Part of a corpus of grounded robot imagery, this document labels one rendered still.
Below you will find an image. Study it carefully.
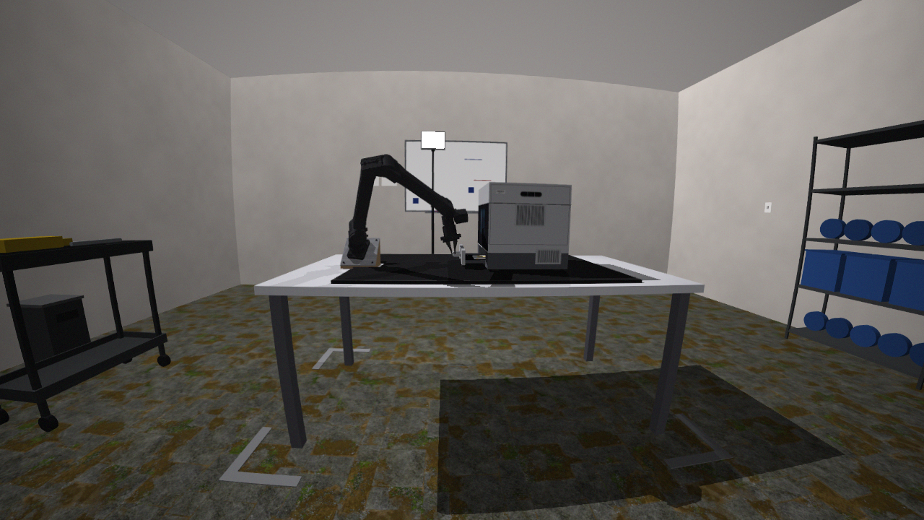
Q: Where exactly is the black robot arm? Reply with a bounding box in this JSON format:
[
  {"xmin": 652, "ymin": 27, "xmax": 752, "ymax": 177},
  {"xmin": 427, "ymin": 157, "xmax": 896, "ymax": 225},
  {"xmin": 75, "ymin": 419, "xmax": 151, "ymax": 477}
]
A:
[{"xmin": 347, "ymin": 154, "xmax": 468, "ymax": 260}]

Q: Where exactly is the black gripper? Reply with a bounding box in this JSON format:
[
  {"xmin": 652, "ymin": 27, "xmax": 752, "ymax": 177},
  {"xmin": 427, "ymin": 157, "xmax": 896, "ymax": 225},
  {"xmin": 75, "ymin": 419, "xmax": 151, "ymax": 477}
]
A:
[{"xmin": 440, "ymin": 224, "xmax": 461, "ymax": 255}]

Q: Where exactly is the white gel imager box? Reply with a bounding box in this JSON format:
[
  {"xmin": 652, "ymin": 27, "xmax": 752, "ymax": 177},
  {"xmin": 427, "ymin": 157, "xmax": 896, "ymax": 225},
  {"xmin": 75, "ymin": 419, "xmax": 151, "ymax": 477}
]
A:
[{"xmin": 453, "ymin": 182, "xmax": 572, "ymax": 271}]

